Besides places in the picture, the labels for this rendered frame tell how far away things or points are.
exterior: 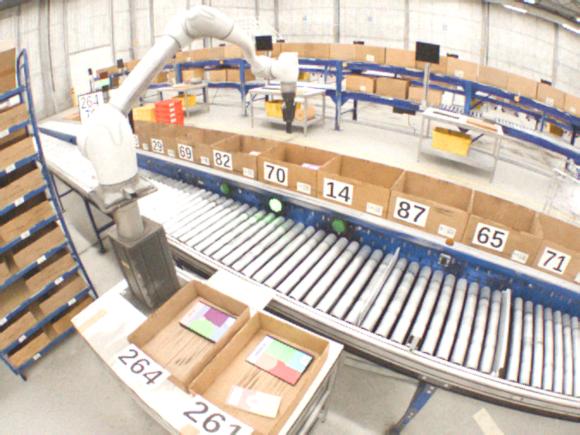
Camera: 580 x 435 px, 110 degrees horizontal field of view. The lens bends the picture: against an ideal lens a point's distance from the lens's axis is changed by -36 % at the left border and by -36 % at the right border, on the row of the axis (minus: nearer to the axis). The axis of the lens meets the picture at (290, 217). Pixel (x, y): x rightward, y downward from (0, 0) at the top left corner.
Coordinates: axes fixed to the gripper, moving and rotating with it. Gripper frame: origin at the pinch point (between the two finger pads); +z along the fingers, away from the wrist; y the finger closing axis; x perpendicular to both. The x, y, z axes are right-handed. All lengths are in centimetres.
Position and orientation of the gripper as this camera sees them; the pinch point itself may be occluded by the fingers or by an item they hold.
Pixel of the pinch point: (289, 127)
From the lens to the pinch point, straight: 172.8
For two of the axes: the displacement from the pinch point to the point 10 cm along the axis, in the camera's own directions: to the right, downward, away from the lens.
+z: 0.1, 8.4, 5.5
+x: -8.3, -3.0, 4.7
